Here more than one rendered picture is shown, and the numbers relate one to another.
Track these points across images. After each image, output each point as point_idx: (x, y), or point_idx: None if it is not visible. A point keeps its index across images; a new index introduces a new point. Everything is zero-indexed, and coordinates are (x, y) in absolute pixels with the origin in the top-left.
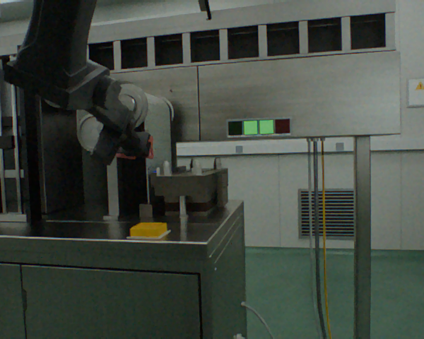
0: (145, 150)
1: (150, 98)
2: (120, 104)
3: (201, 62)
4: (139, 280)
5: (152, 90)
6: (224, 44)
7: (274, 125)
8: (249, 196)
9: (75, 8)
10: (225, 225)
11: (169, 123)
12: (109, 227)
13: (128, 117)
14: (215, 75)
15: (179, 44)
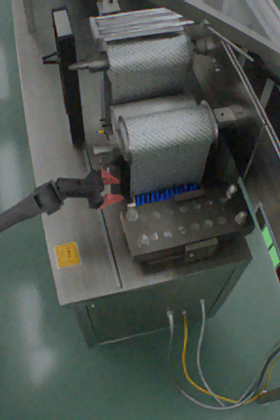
0: (91, 207)
1: (154, 144)
2: (7, 228)
3: (270, 126)
4: None
5: (231, 89)
6: None
7: (278, 265)
8: None
9: None
10: (132, 290)
11: (206, 150)
12: (79, 212)
13: (39, 214)
14: (271, 156)
15: None
